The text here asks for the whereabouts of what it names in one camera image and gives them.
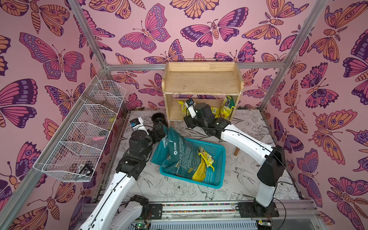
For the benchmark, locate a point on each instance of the aluminium frame post left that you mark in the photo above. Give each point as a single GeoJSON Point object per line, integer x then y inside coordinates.
{"type": "Point", "coordinates": [103, 73]}

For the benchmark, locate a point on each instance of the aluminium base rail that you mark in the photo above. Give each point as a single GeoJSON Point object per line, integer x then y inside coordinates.
{"type": "Point", "coordinates": [221, 215]}

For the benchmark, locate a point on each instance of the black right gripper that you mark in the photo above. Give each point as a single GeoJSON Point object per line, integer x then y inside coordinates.
{"type": "Point", "coordinates": [189, 120]}

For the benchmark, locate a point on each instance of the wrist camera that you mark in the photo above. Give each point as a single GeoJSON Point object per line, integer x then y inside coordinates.
{"type": "Point", "coordinates": [190, 107]}
{"type": "Point", "coordinates": [137, 124]}

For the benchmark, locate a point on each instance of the yellow flower packet right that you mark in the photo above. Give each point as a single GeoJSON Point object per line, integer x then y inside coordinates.
{"type": "Point", "coordinates": [227, 107]}

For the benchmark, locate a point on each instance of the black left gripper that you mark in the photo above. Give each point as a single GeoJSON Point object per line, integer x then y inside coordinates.
{"type": "Point", "coordinates": [161, 133]}

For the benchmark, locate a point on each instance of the large green yellow fertilizer bag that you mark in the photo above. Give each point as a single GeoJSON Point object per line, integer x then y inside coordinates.
{"type": "Point", "coordinates": [183, 158]}

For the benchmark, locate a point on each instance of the white wire wall basket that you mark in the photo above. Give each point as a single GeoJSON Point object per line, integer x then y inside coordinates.
{"type": "Point", "coordinates": [74, 151]}

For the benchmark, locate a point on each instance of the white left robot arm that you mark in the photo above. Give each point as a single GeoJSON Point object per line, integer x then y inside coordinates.
{"type": "Point", "coordinates": [123, 178]}

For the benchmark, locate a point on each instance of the yellow green packet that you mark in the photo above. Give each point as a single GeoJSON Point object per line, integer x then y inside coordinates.
{"type": "Point", "coordinates": [215, 111]}
{"type": "Point", "coordinates": [183, 106]}

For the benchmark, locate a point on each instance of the yellow fertilizer packet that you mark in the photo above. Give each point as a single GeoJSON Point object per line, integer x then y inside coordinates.
{"type": "Point", "coordinates": [208, 159]}

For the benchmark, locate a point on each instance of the black plastic flower pots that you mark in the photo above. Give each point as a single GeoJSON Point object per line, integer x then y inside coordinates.
{"type": "Point", "coordinates": [158, 118]}

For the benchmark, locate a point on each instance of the wooden two-tier shelf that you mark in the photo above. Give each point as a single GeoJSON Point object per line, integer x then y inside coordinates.
{"type": "Point", "coordinates": [198, 78]}

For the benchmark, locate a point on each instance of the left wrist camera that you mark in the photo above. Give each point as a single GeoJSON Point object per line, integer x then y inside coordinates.
{"type": "Point", "coordinates": [137, 124]}

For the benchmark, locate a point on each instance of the aluminium frame post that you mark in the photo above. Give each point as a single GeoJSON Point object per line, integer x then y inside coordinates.
{"type": "Point", "coordinates": [309, 23]}
{"type": "Point", "coordinates": [103, 73]}

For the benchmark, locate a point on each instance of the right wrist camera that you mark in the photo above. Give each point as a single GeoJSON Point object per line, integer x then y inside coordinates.
{"type": "Point", "coordinates": [190, 107]}

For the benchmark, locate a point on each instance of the yellow toy shovel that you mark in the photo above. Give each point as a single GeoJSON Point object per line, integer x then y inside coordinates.
{"type": "Point", "coordinates": [236, 153]}

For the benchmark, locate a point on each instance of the aluminium frame post right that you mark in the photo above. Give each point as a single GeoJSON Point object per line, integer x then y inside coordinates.
{"type": "Point", "coordinates": [309, 23]}

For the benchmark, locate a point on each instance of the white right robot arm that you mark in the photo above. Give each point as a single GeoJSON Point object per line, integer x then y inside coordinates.
{"type": "Point", "coordinates": [271, 159]}

